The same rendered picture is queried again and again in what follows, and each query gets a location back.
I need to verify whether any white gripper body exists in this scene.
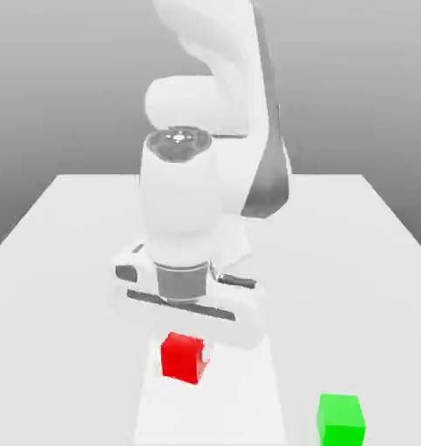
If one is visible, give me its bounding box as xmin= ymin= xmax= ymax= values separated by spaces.
xmin=109 ymin=277 xmax=268 ymax=352

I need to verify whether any small red cube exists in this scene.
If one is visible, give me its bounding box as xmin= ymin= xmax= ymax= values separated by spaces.
xmin=160 ymin=331 xmax=212 ymax=386

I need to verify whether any small green cube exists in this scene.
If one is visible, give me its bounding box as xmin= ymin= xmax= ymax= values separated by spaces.
xmin=316 ymin=393 xmax=367 ymax=446

